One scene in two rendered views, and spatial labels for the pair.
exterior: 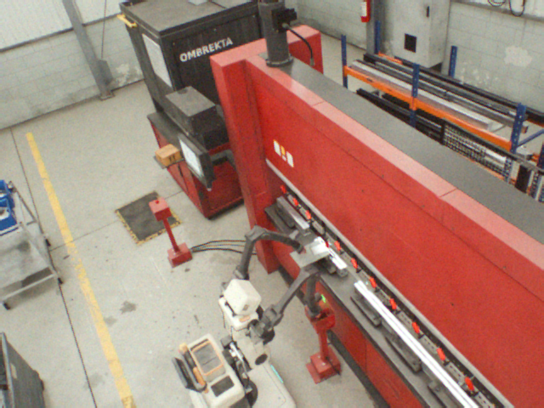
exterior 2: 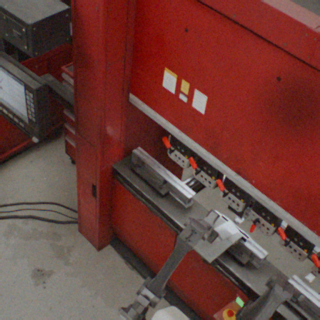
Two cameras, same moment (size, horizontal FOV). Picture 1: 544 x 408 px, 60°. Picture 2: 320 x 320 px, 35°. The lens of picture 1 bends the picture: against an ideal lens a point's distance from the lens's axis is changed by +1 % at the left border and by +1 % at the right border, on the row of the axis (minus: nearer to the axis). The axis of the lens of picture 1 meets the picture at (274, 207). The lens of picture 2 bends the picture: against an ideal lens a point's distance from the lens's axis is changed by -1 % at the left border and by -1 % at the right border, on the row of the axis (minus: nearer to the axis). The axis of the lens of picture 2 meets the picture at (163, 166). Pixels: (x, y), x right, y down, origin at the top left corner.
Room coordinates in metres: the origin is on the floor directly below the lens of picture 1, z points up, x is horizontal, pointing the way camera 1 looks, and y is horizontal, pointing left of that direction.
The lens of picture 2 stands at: (1.23, 0.89, 3.19)
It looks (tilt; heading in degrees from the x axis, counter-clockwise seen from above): 46 degrees down; 331
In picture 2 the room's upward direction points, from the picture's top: 8 degrees clockwise
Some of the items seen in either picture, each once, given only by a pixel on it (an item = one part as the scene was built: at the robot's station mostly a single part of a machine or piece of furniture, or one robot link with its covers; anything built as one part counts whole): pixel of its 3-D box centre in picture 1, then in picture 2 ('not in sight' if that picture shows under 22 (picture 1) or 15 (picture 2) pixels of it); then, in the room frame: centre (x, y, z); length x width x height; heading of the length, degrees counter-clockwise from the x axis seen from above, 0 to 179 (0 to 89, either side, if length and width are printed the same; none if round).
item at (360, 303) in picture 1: (365, 309); (308, 315); (1.99, -0.50, 0.89); 0.30 x 0.05 x 0.03; 21
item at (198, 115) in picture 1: (201, 143); (24, 66); (3.59, 0.53, 1.53); 0.51 x 0.25 x 0.85; 26
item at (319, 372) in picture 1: (322, 364); not in sight; (2.13, -0.16, 0.06); 0.25 x 0.20 x 0.12; 106
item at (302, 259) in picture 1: (309, 253); (213, 238); (2.52, -0.20, 1.00); 0.26 x 0.18 x 0.01; 111
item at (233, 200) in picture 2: (320, 219); (237, 191); (2.60, -0.33, 1.26); 0.15 x 0.09 x 0.17; 21
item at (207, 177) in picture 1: (198, 159); (19, 92); (3.50, 0.59, 1.42); 0.45 x 0.12 x 0.36; 26
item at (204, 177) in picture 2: (308, 206); (209, 169); (2.79, -0.26, 1.26); 0.15 x 0.09 x 0.17; 21
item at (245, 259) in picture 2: (323, 261); (226, 246); (2.52, -0.30, 0.89); 0.30 x 0.05 x 0.03; 21
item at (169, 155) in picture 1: (167, 154); not in sight; (4.31, 1.03, 1.04); 0.30 x 0.26 x 0.12; 24
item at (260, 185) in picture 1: (284, 165); (139, 101); (3.55, -0.16, 1.15); 0.85 x 0.25 x 2.30; 111
